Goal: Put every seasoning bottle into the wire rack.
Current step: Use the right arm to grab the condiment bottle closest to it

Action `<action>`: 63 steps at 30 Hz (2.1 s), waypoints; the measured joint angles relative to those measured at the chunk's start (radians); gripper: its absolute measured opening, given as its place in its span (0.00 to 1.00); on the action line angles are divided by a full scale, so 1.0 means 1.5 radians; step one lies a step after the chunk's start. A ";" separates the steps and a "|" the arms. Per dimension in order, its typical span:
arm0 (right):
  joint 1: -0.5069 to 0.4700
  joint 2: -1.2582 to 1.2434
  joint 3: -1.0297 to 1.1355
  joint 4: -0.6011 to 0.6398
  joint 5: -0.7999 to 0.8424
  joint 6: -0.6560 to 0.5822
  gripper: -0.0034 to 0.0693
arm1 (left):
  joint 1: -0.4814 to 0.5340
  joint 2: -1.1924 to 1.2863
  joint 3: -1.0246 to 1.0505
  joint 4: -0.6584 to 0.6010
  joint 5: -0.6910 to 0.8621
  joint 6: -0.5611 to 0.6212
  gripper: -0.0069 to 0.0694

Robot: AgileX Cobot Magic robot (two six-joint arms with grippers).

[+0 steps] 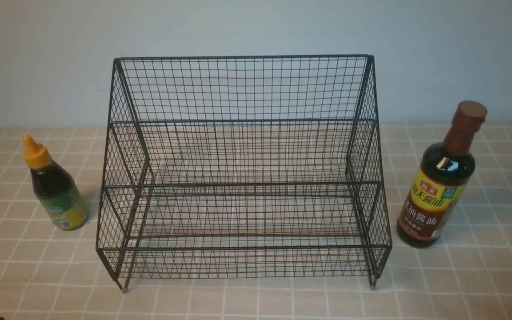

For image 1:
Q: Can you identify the black wire mesh shelf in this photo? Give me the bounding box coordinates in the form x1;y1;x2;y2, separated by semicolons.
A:
96;54;392;291

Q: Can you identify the beige checked tablecloth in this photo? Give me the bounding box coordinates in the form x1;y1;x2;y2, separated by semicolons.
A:
0;122;512;320

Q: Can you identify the yellow capped green label bottle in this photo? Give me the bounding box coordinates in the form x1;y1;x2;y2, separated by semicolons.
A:
22;135;89;231

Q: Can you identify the dark soy sauce bottle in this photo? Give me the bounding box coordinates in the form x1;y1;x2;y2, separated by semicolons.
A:
396;100;488;248

